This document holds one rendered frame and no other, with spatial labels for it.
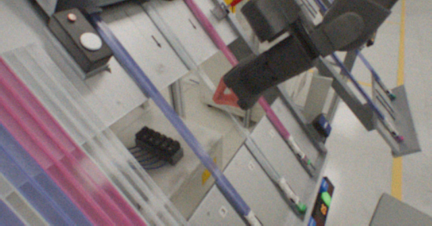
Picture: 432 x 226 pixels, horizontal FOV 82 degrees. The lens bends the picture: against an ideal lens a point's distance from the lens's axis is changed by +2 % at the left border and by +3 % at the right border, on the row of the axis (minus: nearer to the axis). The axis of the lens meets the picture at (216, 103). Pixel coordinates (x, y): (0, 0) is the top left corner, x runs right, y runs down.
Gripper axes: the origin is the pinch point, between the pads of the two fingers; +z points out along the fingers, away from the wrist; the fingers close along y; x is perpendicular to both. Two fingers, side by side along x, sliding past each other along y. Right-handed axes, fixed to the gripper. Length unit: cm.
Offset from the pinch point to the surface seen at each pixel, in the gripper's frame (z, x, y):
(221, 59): 71, -4, -97
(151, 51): 1.0, -13.9, 5.7
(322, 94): 1.6, 23.4, -41.2
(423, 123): 8, 122, -165
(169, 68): 1.0, -9.9, 4.7
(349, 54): 3, 29, -91
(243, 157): 0.8, 12.0, 3.7
